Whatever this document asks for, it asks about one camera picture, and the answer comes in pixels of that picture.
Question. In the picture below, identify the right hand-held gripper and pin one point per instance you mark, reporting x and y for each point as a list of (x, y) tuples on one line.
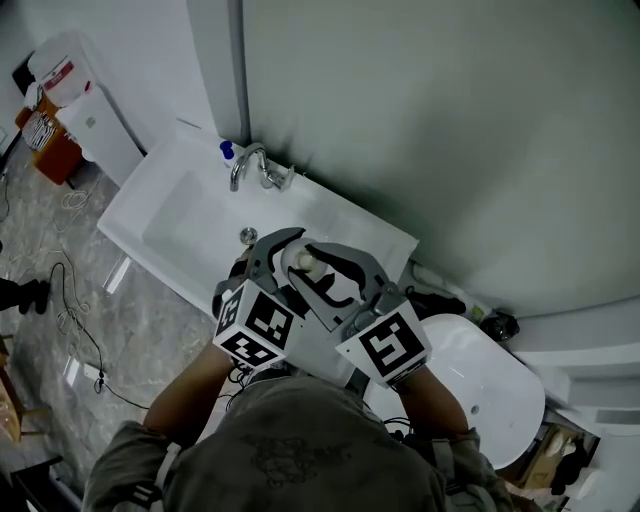
[(390, 345)]

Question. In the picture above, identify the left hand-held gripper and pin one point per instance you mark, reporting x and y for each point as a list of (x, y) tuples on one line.
[(265, 325)]

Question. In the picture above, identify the small glass cup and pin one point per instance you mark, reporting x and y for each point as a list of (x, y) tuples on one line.
[(304, 259)]

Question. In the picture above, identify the person's right forearm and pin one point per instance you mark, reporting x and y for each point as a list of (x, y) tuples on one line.
[(435, 405)]

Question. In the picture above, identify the person's left forearm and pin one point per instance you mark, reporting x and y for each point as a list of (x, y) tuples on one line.
[(190, 395)]

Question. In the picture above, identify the white sink vanity cabinet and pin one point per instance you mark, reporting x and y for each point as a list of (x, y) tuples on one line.
[(200, 220)]

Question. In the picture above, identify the chrome faucet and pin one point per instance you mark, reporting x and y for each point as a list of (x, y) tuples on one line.
[(240, 167)]

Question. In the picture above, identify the blue pump soap bottle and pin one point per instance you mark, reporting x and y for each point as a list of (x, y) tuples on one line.
[(226, 149)]

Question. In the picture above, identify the white flat bar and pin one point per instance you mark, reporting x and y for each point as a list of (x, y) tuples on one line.
[(117, 274)]

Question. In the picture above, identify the black round object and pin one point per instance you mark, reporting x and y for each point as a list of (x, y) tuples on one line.
[(500, 326)]

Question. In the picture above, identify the person's olive shirt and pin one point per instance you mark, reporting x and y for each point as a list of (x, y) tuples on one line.
[(300, 450)]

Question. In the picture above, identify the chrome bathtub overflow cap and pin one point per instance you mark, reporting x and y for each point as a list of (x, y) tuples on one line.
[(475, 409)]

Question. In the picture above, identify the white power strip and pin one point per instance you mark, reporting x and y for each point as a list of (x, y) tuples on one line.
[(94, 373)]

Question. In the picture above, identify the white water dispenser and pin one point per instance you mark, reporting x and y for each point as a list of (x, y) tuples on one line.
[(107, 135)]

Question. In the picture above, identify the open cardboard box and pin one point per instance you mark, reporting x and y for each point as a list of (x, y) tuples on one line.
[(540, 460)]

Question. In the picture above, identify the striped cloth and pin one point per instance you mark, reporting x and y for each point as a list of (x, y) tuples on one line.
[(40, 131)]

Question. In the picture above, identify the black cloth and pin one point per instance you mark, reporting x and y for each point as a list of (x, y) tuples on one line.
[(570, 465)]

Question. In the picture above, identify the wooden side table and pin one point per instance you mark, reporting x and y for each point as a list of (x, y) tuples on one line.
[(10, 400)]

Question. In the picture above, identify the clear water jug red label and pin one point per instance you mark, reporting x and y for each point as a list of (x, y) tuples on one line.
[(60, 70)]

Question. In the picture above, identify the white round container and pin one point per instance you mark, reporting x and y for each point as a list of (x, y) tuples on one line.
[(590, 482)]

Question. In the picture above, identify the dark framed panel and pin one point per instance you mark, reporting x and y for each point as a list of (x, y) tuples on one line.
[(22, 72)]

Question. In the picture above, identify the black metal frame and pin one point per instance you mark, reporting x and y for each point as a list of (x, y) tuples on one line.
[(30, 485)]

